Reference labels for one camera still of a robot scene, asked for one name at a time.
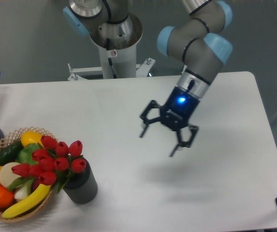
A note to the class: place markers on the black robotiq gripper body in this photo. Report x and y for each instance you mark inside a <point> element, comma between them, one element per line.
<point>175,113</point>

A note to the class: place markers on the red tulip bouquet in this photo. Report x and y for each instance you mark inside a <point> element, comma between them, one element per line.
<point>56,164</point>

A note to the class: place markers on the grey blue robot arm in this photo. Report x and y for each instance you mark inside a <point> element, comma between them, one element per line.
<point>197,44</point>

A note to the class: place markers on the dark grey ribbed vase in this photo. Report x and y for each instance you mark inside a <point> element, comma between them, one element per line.
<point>82,187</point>

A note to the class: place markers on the yellow squash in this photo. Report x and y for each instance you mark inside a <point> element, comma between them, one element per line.
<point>31,137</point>

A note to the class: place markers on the dark red vegetable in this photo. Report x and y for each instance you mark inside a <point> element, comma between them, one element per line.
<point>35,185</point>

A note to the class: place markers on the yellow banana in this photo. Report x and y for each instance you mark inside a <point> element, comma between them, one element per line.
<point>28,203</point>

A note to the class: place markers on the green cucumber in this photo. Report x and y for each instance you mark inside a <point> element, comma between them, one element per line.
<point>9,153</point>

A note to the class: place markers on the green bok choy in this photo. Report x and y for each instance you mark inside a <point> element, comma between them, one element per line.
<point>25,156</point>

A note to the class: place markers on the woven wicker basket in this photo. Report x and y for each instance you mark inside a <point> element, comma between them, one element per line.
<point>10,139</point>

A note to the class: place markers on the beige round radish slice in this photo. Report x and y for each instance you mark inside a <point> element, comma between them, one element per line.
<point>6,174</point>

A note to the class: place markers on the orange fruit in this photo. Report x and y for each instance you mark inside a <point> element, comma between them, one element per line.
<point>6,197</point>

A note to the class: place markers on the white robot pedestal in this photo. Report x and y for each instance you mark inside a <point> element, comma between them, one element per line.
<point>117,45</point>

